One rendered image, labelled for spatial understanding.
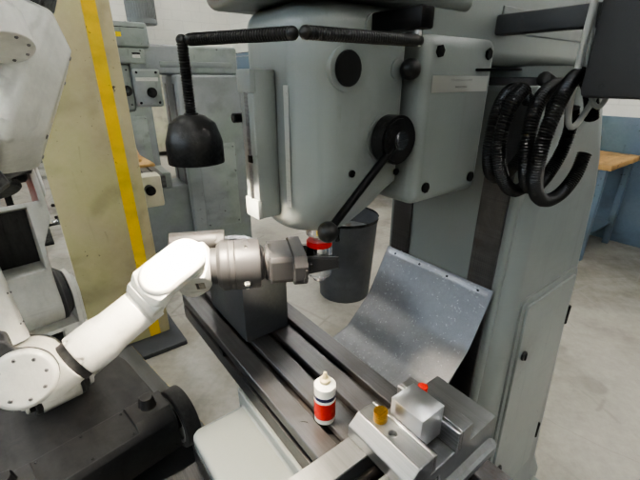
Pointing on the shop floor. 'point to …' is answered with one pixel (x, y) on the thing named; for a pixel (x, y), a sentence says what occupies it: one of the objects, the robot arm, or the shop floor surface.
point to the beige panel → (100, 171)
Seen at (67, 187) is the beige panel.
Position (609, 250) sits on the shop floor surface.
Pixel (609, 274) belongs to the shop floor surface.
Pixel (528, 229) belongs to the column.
